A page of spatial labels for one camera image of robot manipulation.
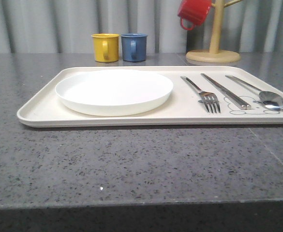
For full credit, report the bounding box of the white round plate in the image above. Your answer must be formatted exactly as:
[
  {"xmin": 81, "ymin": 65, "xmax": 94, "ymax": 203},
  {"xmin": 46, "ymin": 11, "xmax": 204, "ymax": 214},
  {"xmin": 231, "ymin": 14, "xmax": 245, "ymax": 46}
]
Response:
[{"xmin": 55, "ymin": 69, "xmax": 174, "ymax": 116}]

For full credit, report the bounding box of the silver metal fork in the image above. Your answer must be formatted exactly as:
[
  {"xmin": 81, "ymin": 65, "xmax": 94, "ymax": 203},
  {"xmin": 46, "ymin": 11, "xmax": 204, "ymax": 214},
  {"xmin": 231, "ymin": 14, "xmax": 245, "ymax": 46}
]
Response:
[{"xmin": 181, "ymin": 76, "xmax": 221, "ymax": 114}]

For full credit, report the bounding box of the silver metal spoon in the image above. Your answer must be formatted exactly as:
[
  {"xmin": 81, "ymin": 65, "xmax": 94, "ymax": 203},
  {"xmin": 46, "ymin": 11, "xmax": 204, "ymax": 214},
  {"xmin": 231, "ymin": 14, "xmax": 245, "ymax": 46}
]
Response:
[{"xmin": 225, "ymin": 75, "xmax": 283, "ymax": 112}]

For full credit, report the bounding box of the cream rabbit print tray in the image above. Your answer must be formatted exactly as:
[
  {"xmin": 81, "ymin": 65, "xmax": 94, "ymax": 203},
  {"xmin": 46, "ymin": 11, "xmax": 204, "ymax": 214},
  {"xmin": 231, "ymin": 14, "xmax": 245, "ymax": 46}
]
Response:
[{"xmin": 17, "ymin": 66, "xmax": 283, "ymax": 128}]

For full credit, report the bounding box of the blue enamel mug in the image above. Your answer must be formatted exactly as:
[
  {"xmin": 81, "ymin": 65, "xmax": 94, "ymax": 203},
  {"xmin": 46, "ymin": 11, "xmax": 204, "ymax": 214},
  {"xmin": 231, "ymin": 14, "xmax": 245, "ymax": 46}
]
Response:
[{"xmin": 121, "ymin": 33, "xmax": 147, "ymax": 62}]

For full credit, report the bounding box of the yellow enamel mug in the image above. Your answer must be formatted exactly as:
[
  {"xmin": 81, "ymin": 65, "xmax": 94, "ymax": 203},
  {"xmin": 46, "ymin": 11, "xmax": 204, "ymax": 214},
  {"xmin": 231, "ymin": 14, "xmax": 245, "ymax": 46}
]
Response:
[{"xmin": 91, "ymin": 33, "xmax": 119, "ymax": 62}]

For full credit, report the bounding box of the wooden mug tree stand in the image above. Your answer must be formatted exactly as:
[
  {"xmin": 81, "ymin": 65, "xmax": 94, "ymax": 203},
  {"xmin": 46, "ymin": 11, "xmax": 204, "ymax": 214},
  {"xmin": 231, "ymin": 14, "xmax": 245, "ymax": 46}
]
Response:
[{"xmin": 186, "ymin": 0, "xmax": 241, "ymax": 63}]

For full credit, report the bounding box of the red enamel mug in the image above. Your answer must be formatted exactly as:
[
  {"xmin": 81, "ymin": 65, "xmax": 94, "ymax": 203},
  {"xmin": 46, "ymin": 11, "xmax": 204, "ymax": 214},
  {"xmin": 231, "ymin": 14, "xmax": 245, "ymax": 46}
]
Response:
[{"xmin": 178, "ymin": 0, "xmax": 212, "ymax": 30}]

